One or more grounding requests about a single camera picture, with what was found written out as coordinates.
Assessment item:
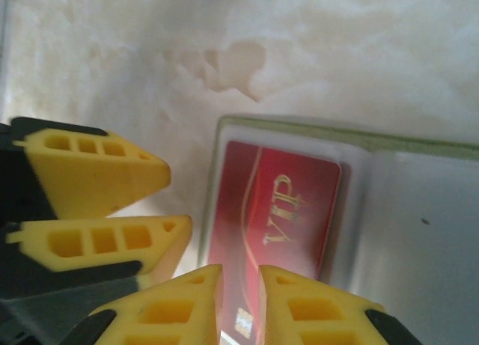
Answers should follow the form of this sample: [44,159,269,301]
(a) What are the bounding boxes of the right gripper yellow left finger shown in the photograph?
[74,264,225,345]

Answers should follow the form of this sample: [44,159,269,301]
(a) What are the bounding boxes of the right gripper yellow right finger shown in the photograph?
[257,265,400,345]

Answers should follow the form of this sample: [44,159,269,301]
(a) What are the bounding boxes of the clear card holder case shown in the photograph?
[198,115,479,345]

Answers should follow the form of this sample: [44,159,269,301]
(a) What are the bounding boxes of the red VIP credit card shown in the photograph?
[207,141,344,338]

